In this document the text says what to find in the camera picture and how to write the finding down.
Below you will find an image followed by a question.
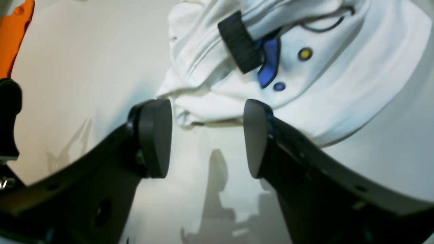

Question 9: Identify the white printed t-shirt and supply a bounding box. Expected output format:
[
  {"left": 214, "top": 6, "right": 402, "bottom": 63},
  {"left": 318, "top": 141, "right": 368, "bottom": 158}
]
[{"left": 157, "top": 0, "right": 433, "bottom": 146}]

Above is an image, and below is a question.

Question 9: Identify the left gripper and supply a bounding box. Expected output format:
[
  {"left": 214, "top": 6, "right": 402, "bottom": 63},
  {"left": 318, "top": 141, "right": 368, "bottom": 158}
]
[{"left": 0, "top": 78, "right": 23, "bottom": 190}]

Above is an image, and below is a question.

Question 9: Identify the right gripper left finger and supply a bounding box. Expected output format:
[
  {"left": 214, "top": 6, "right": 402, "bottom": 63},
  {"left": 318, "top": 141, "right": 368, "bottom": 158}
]
[{"left": 1, "top": 99, "right": 172, "bottom": 244}]

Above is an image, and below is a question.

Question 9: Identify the orange gripper handle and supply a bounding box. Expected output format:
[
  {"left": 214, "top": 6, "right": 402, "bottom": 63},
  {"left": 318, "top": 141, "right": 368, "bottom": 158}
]
[{"left": 0, "top": 0, "right": 35, "bottom": 79}]

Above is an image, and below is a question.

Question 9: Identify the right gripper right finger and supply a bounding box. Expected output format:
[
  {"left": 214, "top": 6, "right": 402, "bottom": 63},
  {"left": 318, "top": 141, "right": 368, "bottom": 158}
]
[{"left": 243, "top": 99, "right": 434, "bottom": 244}]

